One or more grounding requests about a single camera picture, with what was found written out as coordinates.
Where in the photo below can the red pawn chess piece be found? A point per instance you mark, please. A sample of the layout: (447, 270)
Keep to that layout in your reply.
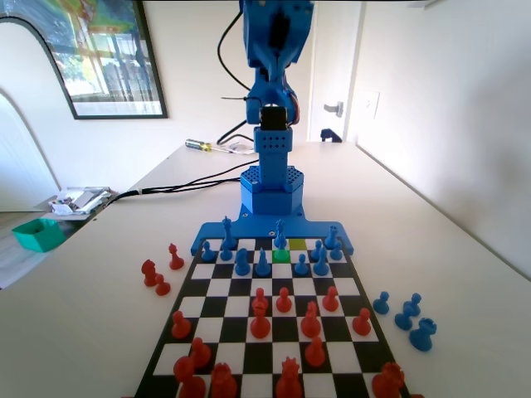
(201, 354)
(283, 304)
(315, 354)
(181, 328)
(162, 288)
(361, 325)
(260, 295)
(330, 302)

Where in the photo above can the blue king chess piece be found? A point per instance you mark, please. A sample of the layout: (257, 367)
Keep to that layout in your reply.
(227, 236)

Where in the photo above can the black white chess board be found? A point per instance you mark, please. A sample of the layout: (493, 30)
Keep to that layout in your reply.
(232, 307)

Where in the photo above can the red rook chess piece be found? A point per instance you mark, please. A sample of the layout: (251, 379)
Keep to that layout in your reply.
(388, 383)
(224, 383)

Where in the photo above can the blue board mounting plate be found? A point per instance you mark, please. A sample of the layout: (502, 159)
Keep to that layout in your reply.
(211, 232)

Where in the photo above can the blue rook chess piece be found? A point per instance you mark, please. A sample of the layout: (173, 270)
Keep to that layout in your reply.
(330, 238)
(423, 338)

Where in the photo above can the pile of papers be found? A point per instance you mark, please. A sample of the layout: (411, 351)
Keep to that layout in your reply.
(79, 201)

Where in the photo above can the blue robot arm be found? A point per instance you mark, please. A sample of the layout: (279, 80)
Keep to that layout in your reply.
(271, 143)

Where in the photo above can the black framed wall picture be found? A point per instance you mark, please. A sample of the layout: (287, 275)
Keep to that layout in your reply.
(108, 54)

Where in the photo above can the small blue printed part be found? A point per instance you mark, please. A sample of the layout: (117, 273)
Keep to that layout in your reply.
(327, 134)

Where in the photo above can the green plastic bin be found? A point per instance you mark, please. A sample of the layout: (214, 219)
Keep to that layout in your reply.
(41, 240)

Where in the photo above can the blue pawn chess piece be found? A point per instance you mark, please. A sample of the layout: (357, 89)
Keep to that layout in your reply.
(381, 306)
(336, 253)
(316, 245)
(403, 320)
(301, 267)
(207, 253)
(226, 255)
(413, 300)

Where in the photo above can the black zip tie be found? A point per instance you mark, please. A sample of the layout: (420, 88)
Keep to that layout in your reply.
(232, 98)

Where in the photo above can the yellow black screwdriver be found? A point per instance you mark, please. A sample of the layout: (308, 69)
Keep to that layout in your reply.
(197, 144)

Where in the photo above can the blue queen chess piece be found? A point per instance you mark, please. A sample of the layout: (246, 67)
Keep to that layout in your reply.
(281, 227)

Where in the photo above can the red queen chess piece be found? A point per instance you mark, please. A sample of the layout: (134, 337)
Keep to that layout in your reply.
(288, 383)

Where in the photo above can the white door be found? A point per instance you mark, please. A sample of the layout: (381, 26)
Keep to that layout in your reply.
(332, 62)

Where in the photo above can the captured red chess pieces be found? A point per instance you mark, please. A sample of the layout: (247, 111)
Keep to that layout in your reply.
(176, 261)

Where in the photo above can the red bishop chess piece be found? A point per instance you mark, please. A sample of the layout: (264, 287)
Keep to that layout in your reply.
(260, 327)

